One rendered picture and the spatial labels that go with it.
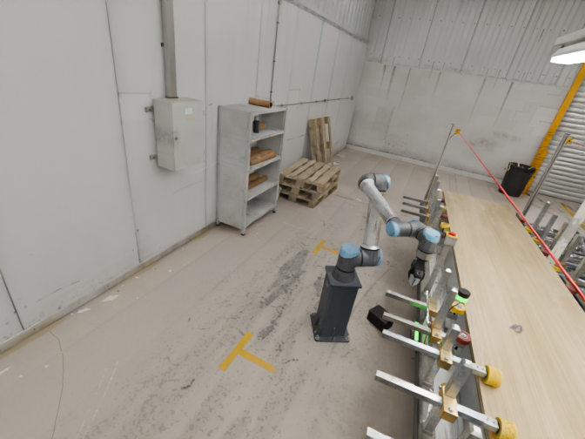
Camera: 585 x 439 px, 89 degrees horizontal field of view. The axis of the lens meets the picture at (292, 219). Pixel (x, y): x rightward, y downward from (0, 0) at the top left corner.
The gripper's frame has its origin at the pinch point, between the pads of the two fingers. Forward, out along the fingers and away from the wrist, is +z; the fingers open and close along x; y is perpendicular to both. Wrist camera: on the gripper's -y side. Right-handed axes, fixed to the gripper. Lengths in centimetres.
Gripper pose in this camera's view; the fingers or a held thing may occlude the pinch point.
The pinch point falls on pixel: (412, 285)
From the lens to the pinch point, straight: 199.6
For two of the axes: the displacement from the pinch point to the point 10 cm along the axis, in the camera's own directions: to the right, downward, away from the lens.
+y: 3.5, -3.9, 8.5
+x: -9.3, -2.7, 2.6
